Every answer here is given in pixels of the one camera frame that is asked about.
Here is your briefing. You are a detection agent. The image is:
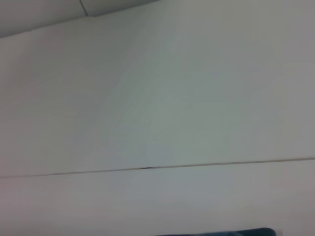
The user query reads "teal blue shirt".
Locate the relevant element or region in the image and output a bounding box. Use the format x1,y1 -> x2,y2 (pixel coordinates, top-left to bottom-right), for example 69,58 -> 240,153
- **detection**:
155,227 -> 277,236

